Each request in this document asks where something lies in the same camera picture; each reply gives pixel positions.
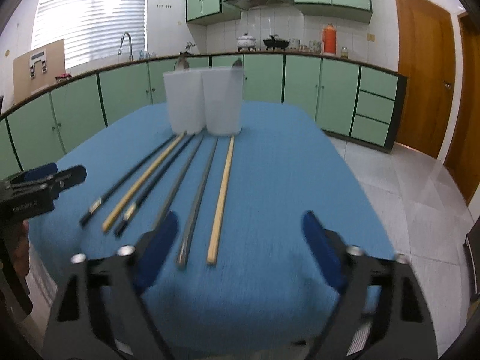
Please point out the glass jar on counter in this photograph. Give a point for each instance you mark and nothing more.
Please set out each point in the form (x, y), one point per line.
(344, 53)

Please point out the silver metal spoon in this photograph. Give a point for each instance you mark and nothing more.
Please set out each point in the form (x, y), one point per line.
(237, 65)

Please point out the white double utensil holder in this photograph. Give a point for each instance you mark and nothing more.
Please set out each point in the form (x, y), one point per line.
(208, 98)

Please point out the black wok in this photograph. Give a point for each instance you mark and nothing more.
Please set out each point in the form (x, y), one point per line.
(274, 42)

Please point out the orange thermos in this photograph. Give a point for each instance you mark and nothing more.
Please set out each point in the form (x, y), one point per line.
(329, 38)

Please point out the black chopstick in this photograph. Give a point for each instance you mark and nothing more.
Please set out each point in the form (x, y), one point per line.
(104, 197)
(137, 204)

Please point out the cardboard box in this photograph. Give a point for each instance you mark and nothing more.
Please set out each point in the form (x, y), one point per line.
(37, 70)

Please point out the white cooking pot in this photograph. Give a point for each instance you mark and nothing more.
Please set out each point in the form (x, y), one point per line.
(246, 42)

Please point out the person left hand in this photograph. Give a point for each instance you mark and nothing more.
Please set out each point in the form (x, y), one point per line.
(20, 254)

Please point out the white window blinds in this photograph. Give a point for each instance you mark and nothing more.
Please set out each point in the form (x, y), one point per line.
(91, 29)

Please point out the dark furniture at right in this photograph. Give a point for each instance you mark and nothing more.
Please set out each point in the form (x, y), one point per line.
(471, 247)

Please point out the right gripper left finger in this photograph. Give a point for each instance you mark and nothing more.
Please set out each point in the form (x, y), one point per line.
(129, 276)

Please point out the green lower kitchen cabinets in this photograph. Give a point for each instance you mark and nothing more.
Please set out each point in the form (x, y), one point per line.
(350, 100)

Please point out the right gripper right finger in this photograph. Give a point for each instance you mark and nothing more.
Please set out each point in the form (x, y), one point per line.
(350, 272)

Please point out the grey chopstick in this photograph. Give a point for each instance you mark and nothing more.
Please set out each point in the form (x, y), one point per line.
(176, 186)
(188, 233)

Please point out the brown wooden door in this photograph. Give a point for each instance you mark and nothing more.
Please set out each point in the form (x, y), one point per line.
(427, 57)

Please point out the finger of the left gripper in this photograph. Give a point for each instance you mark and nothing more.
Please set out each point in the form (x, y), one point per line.
(40, 172)
(59, 182)

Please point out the light wooden chopstick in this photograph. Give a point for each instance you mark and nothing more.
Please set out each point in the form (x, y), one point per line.
(113, 216)
(215, 239)

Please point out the blue table cloth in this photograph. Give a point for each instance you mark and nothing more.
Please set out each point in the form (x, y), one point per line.
(265, 290)

